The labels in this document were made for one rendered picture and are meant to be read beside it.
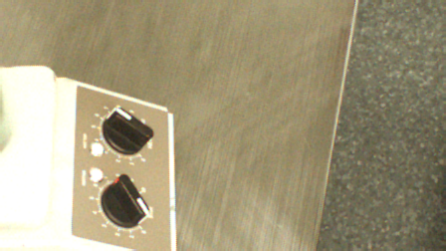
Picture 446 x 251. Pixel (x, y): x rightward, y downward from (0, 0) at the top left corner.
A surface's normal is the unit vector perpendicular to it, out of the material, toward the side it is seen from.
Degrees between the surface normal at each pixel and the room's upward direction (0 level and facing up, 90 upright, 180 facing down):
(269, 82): 0
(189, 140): 0
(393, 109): 0
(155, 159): 30
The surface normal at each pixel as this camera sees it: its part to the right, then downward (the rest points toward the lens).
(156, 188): 0.48, -0.48
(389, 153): -0.02, -0.54
